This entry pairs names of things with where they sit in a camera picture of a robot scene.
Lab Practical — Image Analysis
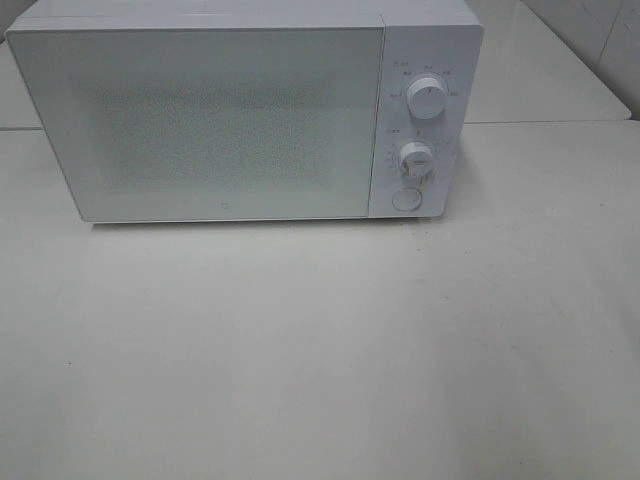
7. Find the round door release button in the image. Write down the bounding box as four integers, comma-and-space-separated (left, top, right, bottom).
392, 188, 423, 212

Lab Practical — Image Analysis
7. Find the white timer knob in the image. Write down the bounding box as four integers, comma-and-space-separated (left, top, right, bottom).
398, 141, 434, 179

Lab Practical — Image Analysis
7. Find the white microwave door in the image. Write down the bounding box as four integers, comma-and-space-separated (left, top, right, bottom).
9, 28, 382, 223

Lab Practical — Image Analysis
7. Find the white upper power knob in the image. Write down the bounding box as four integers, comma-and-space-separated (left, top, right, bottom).
405, 73, 448, 120

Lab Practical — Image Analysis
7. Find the white microwave oven body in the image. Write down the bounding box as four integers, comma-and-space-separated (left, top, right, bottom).
5, 1, 484, 222

